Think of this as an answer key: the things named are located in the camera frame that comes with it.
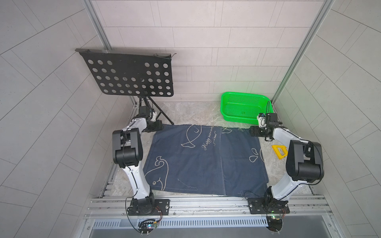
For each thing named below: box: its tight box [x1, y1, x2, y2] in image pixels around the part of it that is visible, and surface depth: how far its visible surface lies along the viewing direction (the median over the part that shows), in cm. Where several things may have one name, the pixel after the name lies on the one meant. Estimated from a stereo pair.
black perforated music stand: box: [75, 48, 175, 126], surface depth 71 cm
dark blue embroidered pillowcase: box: [142, 123, 269, 198], surface depth 88 cm
